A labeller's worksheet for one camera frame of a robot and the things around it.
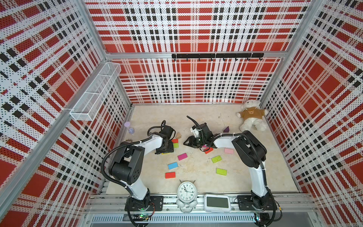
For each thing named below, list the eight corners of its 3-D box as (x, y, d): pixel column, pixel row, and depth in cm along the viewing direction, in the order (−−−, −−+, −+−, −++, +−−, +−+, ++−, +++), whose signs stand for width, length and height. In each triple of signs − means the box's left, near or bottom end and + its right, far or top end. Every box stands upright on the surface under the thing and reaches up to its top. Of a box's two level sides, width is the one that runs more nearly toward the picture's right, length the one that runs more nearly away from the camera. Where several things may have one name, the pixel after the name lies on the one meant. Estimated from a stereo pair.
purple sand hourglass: (127, 134, 105) (122, 126, 97) (129, 129, 108) (124, 121, 100) (133, 134, 105) (129, 126, 97) (135, 129, 108) (131, 121, 100)
